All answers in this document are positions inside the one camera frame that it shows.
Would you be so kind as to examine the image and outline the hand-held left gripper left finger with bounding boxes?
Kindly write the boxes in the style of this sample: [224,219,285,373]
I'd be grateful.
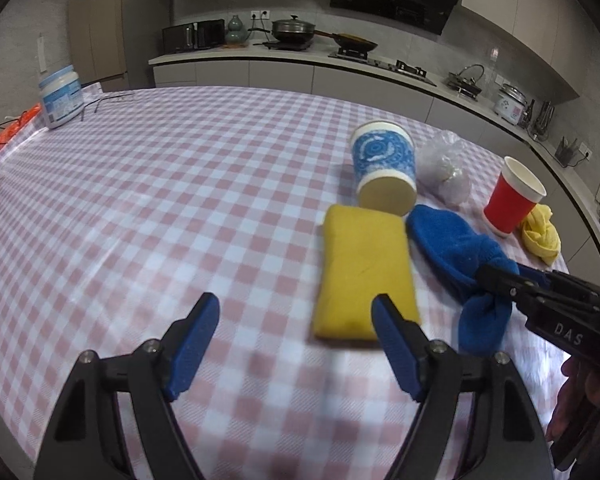
[34,291,221,480]

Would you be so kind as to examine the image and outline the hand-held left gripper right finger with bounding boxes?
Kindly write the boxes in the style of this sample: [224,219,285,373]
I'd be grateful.
[371,294,555,480]

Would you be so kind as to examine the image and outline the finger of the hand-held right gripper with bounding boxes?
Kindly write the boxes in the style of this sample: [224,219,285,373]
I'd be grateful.
[476,263,548,307]
[517,265,600,302]

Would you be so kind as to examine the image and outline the yellow cloth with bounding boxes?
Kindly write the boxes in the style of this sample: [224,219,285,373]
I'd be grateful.
[520,203,562,267]

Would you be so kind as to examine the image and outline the blue cloth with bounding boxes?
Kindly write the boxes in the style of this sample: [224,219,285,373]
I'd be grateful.
[406,204,521,356]

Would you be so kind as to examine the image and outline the red paper cup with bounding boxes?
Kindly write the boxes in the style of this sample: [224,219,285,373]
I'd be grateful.
[482,156,547,238]

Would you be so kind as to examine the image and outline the yellow sponge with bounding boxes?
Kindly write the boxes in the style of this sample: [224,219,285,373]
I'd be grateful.
[311,204,422,346]

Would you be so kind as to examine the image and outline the clear plastic bag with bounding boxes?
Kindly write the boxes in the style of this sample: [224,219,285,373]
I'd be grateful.
[416,130,473,207]

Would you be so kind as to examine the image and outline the blue patterned paper cup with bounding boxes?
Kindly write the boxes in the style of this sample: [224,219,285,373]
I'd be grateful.
[350,120,418,217]

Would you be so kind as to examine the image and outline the person's right hand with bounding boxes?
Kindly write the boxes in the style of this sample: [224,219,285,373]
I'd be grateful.
[547,355,600,442]

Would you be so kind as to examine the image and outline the black chopstick holder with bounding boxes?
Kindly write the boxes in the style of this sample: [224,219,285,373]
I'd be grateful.
[555,136,580,167]

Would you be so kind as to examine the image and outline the pink checkered tablecloth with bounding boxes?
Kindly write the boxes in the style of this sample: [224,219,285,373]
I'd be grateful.
[0,85,581,480]

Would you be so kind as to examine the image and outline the metal utensil rack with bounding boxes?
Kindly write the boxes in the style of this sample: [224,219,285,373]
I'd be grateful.
[529,101,555,142]

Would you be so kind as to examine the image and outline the white rice cooker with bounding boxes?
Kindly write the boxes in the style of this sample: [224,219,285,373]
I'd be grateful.
[494,83,528,122]

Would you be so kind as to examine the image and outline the black gas stove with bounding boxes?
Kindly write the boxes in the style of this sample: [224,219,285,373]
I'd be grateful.
[328,47,438,86]

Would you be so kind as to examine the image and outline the black eyeglasses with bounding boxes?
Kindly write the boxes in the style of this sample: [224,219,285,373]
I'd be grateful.
[80,91,136,121]

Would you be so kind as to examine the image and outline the white jar with blue label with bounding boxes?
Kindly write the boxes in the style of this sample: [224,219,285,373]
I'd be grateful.
[37,65,85,131]

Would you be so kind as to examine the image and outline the orange packets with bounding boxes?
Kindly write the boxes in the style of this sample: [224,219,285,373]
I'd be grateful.
[0,102,43,148]

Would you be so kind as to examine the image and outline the black frying pan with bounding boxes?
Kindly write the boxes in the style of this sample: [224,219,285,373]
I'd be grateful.
[314,30,379,51]

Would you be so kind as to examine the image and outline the black microwave oven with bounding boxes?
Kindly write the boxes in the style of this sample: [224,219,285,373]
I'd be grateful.
[161,20,226,54]

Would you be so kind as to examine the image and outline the black induction cooker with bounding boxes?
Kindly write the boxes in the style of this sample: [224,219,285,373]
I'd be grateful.
[262,40,313,52]

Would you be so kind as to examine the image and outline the green ceramic vase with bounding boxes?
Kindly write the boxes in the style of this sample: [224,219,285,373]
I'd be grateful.
[226,15,248,43]

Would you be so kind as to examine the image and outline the pot with glass lid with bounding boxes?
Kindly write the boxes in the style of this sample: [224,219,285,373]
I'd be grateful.
[271,15,317,45]

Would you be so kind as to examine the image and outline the beige refrigerator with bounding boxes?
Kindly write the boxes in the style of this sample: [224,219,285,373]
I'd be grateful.
[69,0,153,92]

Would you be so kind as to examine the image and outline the metal pot with arched handle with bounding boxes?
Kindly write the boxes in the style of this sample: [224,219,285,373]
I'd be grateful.
[447,64,483,92]

